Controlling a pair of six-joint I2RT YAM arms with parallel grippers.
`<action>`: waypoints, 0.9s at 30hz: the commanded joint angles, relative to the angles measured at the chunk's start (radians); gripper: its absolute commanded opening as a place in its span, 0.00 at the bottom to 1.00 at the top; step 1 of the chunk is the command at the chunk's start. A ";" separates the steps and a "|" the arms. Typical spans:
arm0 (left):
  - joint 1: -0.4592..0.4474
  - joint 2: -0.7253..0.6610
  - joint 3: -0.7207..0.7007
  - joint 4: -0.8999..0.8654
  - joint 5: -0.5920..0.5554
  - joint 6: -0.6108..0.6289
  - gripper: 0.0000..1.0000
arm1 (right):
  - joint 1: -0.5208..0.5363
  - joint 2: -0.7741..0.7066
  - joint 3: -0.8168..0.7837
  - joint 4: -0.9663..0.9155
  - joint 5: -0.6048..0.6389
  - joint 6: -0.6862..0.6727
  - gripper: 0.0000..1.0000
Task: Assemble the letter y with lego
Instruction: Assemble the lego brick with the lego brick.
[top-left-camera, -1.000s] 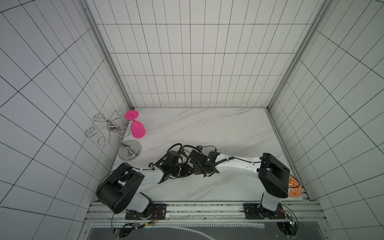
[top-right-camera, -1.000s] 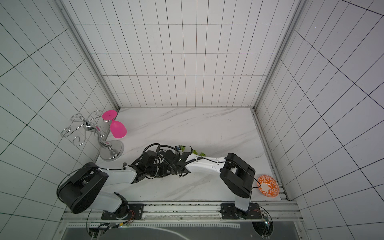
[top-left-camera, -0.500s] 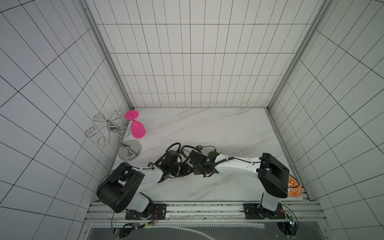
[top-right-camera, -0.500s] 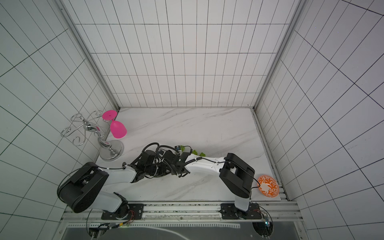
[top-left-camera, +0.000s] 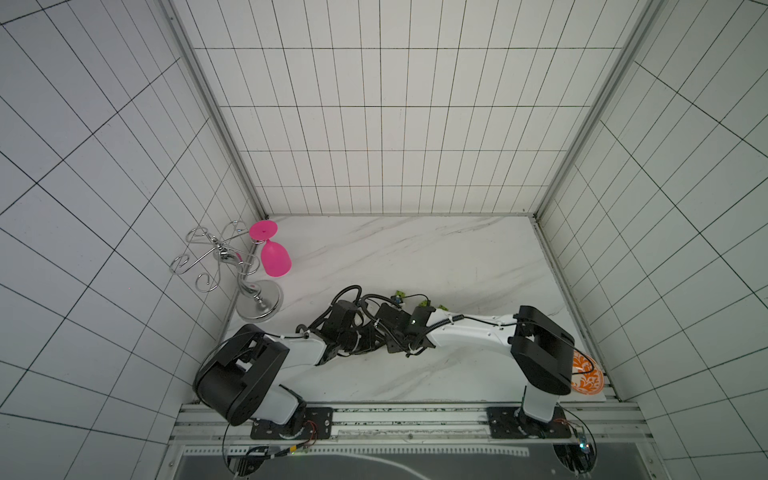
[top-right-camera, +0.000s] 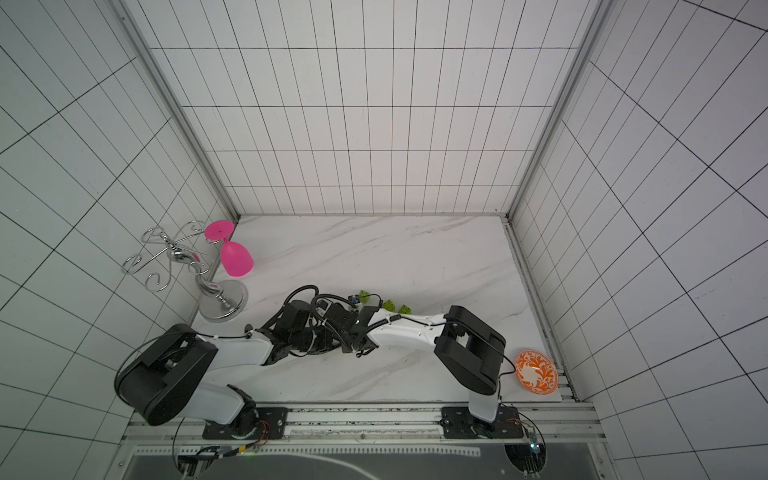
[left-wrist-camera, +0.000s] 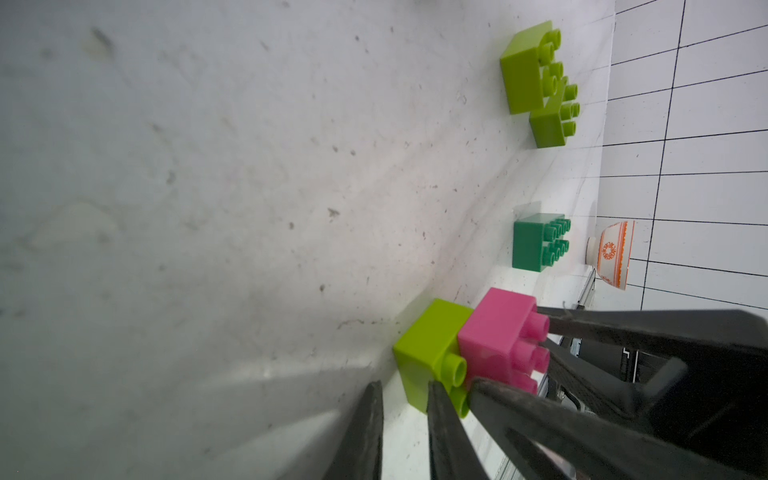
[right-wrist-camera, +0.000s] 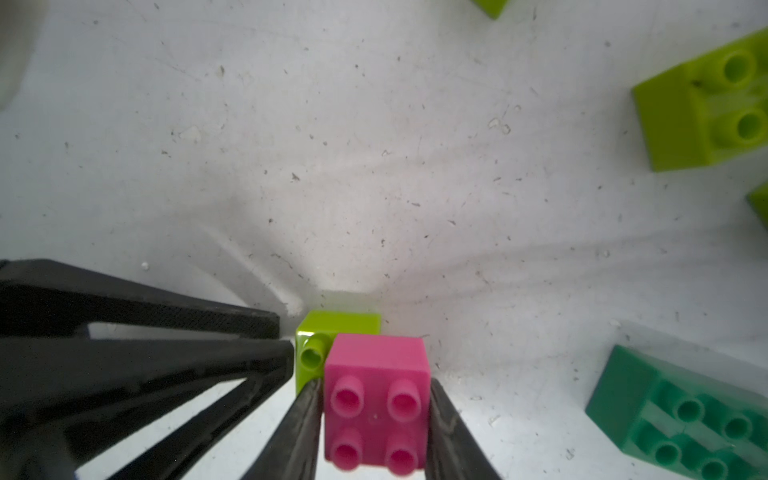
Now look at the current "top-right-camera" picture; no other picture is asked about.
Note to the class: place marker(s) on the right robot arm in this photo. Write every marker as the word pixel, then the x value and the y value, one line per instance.
pixel 471 350

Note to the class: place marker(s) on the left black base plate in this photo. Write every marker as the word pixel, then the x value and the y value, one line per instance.
pixel 256 424

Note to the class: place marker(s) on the aluminium mounting rail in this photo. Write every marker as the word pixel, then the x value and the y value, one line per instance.
pixel 326 424

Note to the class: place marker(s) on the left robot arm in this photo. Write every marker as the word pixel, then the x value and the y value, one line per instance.
pixel 166 377

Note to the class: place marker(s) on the orange white patterned bowl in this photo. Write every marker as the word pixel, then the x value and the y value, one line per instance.
pixel 536 372

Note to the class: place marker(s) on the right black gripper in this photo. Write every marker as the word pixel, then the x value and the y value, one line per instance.
pixel 347 321

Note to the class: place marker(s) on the pink plastic wine glass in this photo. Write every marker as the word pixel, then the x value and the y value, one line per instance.
pixel 235 258

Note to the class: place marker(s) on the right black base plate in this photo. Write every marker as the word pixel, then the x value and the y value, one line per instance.
pixel 480 423

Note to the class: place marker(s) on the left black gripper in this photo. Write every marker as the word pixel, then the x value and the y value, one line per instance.
pixel 326 340

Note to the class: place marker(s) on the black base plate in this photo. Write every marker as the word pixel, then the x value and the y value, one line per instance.
pixel 480 423
pixel 256 424

